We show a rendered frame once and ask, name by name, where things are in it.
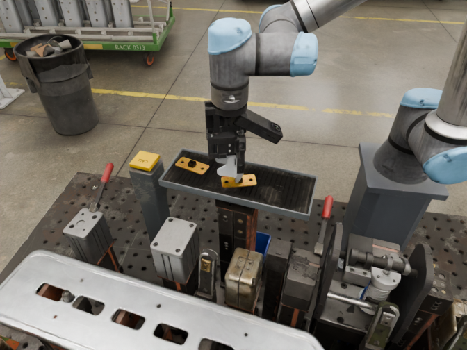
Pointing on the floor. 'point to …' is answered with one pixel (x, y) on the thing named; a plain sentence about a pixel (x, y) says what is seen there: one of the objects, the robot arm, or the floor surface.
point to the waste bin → (60, 80)
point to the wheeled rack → (153, 39)
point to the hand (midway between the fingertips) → (239, 175)
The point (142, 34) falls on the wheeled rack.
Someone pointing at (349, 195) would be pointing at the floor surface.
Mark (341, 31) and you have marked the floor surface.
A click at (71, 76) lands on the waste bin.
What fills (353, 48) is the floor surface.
